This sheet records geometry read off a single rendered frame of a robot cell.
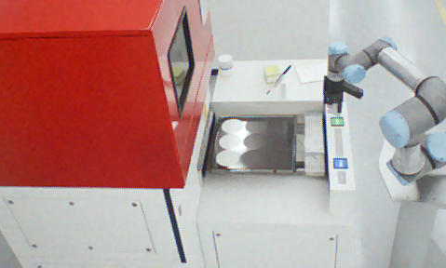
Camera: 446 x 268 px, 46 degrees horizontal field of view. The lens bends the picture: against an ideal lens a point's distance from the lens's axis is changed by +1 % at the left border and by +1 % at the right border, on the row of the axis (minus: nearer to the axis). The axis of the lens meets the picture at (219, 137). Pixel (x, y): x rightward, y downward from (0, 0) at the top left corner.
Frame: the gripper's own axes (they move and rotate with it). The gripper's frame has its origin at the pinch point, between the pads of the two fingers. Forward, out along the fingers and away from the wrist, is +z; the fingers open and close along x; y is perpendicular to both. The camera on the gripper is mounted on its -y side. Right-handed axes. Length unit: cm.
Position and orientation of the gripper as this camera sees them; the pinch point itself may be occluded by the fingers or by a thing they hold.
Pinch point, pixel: (339, 114)
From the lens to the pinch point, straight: 230.2
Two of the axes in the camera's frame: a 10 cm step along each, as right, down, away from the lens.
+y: -9.9, 0.0, 1.6
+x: -1.2, 6.6, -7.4
